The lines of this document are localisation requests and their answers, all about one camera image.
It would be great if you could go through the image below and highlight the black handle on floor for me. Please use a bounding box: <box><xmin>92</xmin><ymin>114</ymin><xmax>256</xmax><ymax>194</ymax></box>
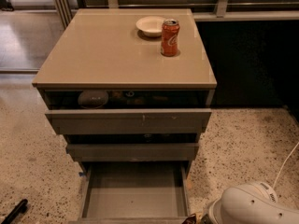
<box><xmin>1</xmin><ymin>199</ymin><xmax>28</xmax><ymax>224</ymax></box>

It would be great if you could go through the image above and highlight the white cable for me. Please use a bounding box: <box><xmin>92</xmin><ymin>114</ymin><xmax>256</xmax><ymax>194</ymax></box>
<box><xmin>272</xmin><ymin>141</ymin><xmax>299</xmax><ymax>189</ymax></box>

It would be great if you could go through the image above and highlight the grey top drawer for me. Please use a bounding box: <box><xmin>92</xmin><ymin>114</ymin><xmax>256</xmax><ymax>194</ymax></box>
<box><xmin>45</xmin><ymin>91</ymin><xmax>213</xmax><ymax>136</ymax></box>

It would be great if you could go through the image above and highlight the brown chip bag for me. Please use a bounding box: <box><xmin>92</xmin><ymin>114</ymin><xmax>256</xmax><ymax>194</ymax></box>
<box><xmin>182</xmin><ymin>213</ymin><xmax>200</xmax><ymax>224</ymax></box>

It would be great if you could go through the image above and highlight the grey bottom drawer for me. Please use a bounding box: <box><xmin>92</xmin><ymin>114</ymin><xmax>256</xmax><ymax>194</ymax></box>
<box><xmin>68</xmin><ymin>161</ymin><xmax>191</xmax><ymax>224</ymax></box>

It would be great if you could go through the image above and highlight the dark round object in drawer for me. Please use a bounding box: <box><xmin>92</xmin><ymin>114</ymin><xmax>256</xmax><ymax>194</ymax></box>
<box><xmin>78</xmin><ymin>91</ymin><xmax>108</xmax><ymax>108</ymax></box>

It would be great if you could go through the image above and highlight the orange soda can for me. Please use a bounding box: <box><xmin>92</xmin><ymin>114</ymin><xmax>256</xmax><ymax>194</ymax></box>
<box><xmin>161</xmin><ymin>19</ymin><xmax>180</xmax><ymax>57</ymax></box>

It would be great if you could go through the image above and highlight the white bowl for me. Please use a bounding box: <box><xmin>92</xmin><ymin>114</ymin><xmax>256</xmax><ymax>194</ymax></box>
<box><xmin>135</xmin><ymin>16</ymin><xmax>164</xmax><ymax>37</ymax></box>

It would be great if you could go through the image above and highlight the grey drawer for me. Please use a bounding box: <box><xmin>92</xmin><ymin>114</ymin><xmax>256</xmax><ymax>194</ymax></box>
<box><xmin>68</xmin><ymin>161</ymin><xmax>191</xmax><ymax>224</ymax></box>
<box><xmin>66</xmin><ymin>142</ymin><xmax>199</xmax><ymax>162</ymax></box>
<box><xmin>45</xmin><ymin>91</ymin><xmax>213</xmax><ymax>136</ymax></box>

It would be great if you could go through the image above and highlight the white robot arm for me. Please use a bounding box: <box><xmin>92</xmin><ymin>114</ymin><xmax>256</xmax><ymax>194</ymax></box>
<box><xmin>200</xmin><ymin>181</ymin><xmax>299</xmax><ymax>224</ymax></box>

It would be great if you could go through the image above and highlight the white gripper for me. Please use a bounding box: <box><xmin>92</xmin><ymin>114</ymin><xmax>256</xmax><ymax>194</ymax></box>
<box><xmin>200</xmin><ymin>198</ymin><xmax>227</xmax><ymax>224</ymax></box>

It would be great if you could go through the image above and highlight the grey drawer cabinet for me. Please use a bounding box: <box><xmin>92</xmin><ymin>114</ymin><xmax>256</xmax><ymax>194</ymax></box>
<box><xmin>32</xmin><ymin>8</ymin><xmax>218</xmax><ymax>173</ymax></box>

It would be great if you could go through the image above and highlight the grey middle drawer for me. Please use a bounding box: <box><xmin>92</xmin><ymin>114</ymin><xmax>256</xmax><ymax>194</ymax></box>
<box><xmin>66</xmin><ymin>142</ymin><xmax>199</xmax><ymax>162</ymax></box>

